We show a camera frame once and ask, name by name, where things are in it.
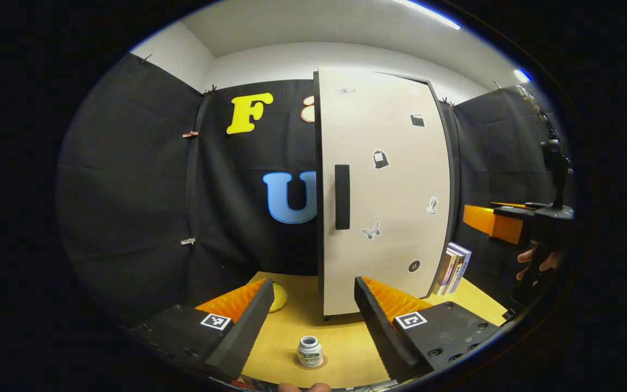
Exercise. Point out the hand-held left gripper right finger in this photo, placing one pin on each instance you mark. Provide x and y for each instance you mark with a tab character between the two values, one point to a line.
379	326

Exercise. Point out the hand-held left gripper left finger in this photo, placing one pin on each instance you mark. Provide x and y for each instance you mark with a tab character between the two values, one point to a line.
240	337

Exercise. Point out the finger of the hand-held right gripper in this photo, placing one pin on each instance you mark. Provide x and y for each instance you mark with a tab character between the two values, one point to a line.
512	204
487	220

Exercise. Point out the round brown coaster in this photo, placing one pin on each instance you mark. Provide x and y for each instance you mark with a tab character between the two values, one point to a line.
298	365

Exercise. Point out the dark grey cabinet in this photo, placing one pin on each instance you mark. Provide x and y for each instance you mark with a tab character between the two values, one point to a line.
454	163

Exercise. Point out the white bottle with green label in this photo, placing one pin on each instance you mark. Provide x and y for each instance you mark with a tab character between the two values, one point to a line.
310	351

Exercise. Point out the beige cabinet door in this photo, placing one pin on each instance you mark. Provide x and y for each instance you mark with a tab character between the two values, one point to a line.
389	190

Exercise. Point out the blue-grey book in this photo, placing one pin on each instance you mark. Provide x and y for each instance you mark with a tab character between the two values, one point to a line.
463	264

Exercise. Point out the yellow toy fruit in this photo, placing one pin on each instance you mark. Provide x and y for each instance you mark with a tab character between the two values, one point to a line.
279	296

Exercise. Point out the white book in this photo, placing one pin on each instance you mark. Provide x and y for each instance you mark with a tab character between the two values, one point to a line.
451	272

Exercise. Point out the brown book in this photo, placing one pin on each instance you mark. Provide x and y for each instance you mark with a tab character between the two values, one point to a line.
441	275

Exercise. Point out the small ceiling light panel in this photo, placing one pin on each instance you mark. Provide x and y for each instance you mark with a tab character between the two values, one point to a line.
522	75

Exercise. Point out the black backdrop cloth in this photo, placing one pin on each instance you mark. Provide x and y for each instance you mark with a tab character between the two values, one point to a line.
128	190

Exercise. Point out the black camera stand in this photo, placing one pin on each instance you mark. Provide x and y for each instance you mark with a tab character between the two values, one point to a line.
555	158

